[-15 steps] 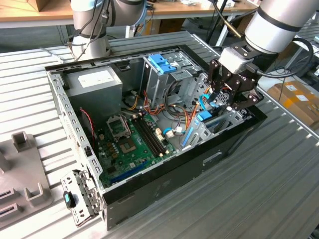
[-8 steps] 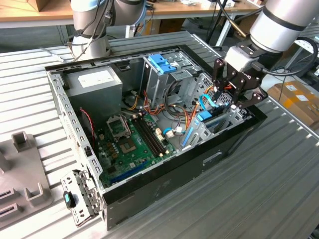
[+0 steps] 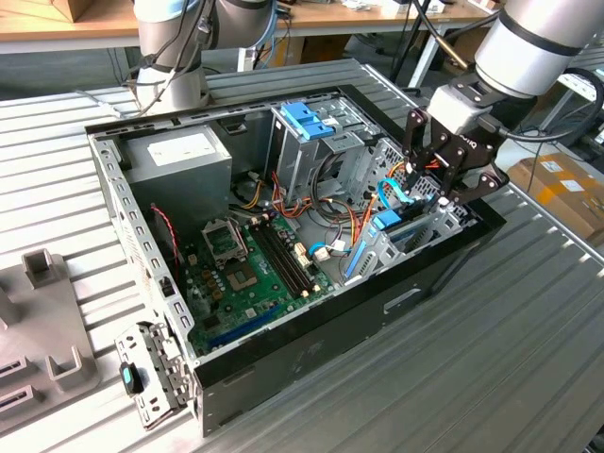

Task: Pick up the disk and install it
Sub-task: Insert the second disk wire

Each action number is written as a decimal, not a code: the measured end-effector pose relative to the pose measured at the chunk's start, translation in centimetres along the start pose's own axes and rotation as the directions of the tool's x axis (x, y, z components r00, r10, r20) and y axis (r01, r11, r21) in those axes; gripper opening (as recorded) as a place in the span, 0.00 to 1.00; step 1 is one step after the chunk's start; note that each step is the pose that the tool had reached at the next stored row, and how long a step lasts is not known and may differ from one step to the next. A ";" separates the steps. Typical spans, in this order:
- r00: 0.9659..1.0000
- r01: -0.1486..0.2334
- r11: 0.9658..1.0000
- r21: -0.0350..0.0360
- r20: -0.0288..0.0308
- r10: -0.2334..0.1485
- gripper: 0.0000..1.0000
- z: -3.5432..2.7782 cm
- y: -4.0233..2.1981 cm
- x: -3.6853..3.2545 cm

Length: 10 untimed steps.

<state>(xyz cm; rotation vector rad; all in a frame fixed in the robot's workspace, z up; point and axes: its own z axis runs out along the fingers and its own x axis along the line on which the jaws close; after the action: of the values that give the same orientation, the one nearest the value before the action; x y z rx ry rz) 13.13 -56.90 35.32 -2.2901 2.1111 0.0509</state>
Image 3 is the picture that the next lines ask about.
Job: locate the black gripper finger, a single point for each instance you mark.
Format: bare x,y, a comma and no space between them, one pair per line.
415,137
488,181

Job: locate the hard disk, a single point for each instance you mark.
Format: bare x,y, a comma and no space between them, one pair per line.
389,221

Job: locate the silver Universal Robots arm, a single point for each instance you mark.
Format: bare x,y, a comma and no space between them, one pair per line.
528,52

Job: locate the silver disk bay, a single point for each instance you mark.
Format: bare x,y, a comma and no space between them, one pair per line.
380,255

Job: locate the large labelled cardboard box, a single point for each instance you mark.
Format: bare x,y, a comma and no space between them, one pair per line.
557,198

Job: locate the black tripod leg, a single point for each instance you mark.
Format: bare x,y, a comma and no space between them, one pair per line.
407,47

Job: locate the blue plastic drive latch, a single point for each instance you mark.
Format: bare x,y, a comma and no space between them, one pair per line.
302,120

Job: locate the tall silver drive cage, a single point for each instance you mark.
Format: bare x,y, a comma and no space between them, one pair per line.
292,160

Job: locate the wooden desk white legs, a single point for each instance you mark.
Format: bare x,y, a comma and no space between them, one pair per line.
330,16

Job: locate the aluminium slat table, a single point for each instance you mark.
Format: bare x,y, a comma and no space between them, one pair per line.
598,66

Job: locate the cream motherboard power connector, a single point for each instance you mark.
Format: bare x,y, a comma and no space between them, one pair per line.
300,256

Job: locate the black RAM slot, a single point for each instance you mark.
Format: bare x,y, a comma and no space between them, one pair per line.
287,259
293,259
281,259
275,259

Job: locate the CPU socket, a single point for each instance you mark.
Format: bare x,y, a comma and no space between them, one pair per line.
223,239

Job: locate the black open PC case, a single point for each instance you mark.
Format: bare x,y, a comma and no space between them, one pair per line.
330,340

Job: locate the square motherboard chip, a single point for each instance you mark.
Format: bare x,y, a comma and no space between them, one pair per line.
241,278

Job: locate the green motherboard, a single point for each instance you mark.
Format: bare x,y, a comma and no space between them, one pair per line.
255,302

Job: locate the grey power supply unit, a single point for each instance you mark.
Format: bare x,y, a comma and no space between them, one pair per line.
189,189

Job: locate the blue expansion slot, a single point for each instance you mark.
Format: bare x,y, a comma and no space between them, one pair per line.
245,326

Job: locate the black case fan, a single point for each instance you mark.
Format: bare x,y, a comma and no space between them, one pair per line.
162,243

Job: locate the metal expansion card retainer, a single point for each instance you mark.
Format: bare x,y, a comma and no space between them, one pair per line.
158,358

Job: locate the small brown cardboard box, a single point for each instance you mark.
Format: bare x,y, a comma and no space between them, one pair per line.
71,9

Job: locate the teal black latch tab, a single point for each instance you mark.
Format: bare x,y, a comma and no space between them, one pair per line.
126,377

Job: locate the grey parts rack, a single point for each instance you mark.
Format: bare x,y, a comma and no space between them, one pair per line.
47,321

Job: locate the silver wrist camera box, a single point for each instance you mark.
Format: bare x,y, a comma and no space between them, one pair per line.
460,108

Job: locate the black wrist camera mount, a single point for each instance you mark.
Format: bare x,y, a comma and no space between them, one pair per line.
472,87

